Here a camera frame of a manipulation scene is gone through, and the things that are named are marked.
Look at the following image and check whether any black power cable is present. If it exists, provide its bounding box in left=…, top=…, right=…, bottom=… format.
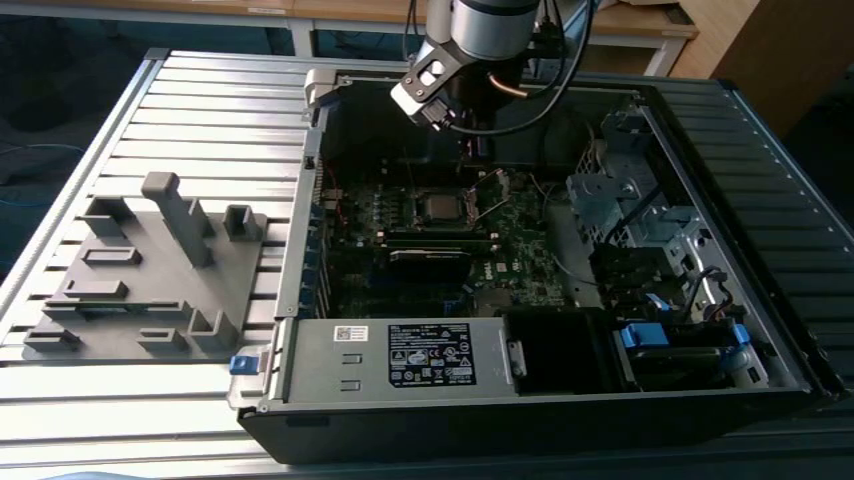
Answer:
left=599, top=182, right=665, bottom=249

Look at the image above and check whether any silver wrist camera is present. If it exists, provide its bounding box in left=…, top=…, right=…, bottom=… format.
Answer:
left=388, top=42, right=468, bottom=132

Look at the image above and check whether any black open PC case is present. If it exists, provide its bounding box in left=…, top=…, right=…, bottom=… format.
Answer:
left=225, top=67, right=849, bottom=466

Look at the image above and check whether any grey case release latch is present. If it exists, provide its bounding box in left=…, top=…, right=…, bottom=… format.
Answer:
left=302, top=68, right=342, bottom=109

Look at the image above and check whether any silver metal drive cage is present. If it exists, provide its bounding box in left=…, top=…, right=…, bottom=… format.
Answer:
left=564, top=107, right=719, bottom=301

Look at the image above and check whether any green motherboard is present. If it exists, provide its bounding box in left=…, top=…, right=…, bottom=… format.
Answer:
left=317, top=158, right=592, bottom=321

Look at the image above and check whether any green RAM stick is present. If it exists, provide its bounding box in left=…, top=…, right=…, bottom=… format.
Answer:
left=77, top=302, right=148, bottom=315
left=384, top=238, right=499, bottom=250

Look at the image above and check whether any black fan shroud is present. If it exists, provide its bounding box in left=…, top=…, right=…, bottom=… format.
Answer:
left=499, top=307, right=623, bottom=396

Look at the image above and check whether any wooden cabinet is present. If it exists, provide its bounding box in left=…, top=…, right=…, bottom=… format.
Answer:
left=669, top=0, right=854, bottom=139

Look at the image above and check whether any hard disk in blue carrier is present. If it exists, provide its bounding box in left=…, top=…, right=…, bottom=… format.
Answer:
left=612, top=319, right=759, bottom=392

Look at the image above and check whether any black graphics card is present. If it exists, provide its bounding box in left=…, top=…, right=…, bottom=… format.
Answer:
left=385, top=247, right=473, bottom=291

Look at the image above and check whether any black plastic disk bay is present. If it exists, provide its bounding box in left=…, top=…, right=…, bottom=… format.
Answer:
left=587, top=245, right=679, bottom=309

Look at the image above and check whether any silver power supply unit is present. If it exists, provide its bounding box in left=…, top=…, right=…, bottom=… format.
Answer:
left=262, top=315, right=528, bottom=409

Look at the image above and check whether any silver chipset heat sink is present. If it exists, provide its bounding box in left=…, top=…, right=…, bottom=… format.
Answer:
left=473, top=288, right=515, bottom=309

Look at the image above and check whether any wooden desk white frame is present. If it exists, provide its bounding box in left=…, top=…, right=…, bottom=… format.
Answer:
left=36, top=0, right=298, bottom=40
left=292, top=0, right=700, bottom=77

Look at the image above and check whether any CPU socket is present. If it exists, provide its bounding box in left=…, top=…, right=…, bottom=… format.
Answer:
left=408, top=185, right=487, bottom=232

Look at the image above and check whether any grey parts rack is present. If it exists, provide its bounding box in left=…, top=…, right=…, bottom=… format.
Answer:
left=18, top=171, right=272, bottom=362

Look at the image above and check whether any silver CPU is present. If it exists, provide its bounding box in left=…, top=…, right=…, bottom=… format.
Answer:
left=425, top=193, right=469, bottom=224

